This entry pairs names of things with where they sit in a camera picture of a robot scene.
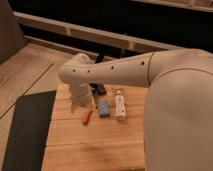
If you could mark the white plastic bottle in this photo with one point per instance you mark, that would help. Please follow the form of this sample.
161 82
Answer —
120 106

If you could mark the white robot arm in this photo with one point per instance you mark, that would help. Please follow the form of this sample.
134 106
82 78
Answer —
178 112

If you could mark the small black box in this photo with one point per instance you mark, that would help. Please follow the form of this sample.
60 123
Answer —
98 89

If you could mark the blue sponge block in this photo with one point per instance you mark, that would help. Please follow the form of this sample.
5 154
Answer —
103 108

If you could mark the black table leg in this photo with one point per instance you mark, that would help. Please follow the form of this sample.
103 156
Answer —
100 57

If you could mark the dark floor mat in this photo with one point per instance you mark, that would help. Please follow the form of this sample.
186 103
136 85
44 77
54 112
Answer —
28 133

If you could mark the white shelf rail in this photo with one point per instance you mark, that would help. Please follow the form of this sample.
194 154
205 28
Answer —
94 35

